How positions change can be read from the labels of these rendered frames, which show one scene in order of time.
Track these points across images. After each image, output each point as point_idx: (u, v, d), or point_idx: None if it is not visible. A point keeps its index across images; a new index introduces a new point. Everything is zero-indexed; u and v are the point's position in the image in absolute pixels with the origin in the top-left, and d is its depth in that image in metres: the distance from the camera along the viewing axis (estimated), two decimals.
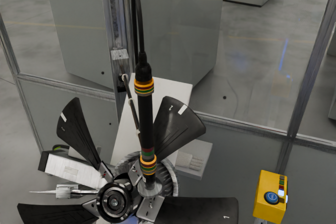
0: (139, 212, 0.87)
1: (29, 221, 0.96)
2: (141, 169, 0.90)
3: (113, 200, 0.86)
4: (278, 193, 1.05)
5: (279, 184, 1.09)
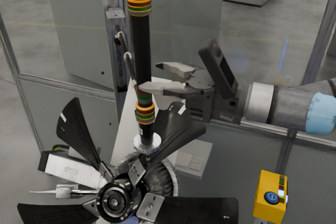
0: (139, 212, 0.87)
1: (29, 221, 0.96)
2: (141, 169, 0.90)
3: (113, 200, 0.86)
4: (278, 193, 1.05)
5: (279, 184, 1.09)
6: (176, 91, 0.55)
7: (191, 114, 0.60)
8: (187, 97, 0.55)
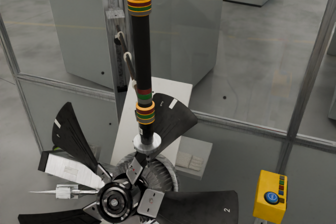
0: None
1: (62, 117, 0.97)
2: (155, 208, 0.87)
3: (115, 200, 0.86)
4: (278, 193, 1.05)
5: (279, 184, 1.09)
6: None
7: None
8: None
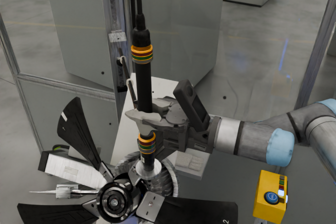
0: (115, 223, 0.89)
1: (69, 111, 0.96)
2: (154, 212, 0.87)
3: (115, 201, 0.86)
4: (278, 193, 1.05)
5: (279, 184, 1.09)
6: (152, 123, 0.63)
7: (169, 143, 0.68)
8: (161, 129, 0.62)
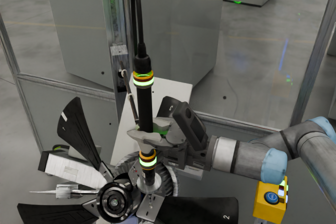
0: (115, 223, 0.89)
1: (69, 111, 0.96)
2: (154, 212, 0.87)
3: (115, 201, 0.86)
4: (278, 193, 1.05)
5: (279, 184, 1.09)
6: (153, 143, 0.66)
7: (169, 161, 0.71)
8: (161, 149, 0.66)
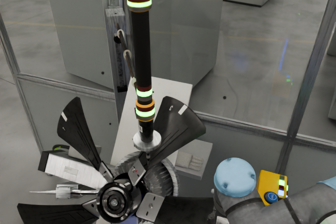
0: (115, 223, 0.89)
1: (69, 111, 0.96)
2: (154, 212, 0.87)
3: (115, 201, 0.86)
4: (278, 193, 1.05)
5: (279, 184, 1.09)
6: None
7: None
8: None
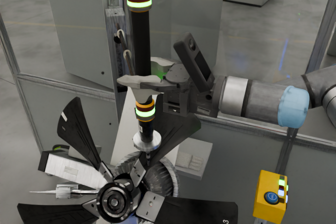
0: None
1: None
2: None
3: (115, 204, 0.85)
4: (278, 193, 1.05)
5: (279, 184, 1.09)
6: (152, 84, 0.56)
7: (169, 108, 0.61)
8: (163, 90, 0.56)
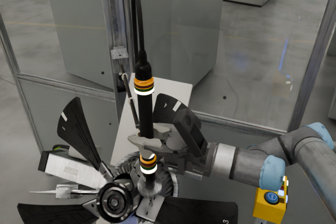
0: None
1: None
2: None
3: (115, 204, 0.85)
4: (278, 193, 1.05)
5: None
6: (153, 149, 0.67)
7: (169, 166, 0.72)
8: (161, 155, 0.67)
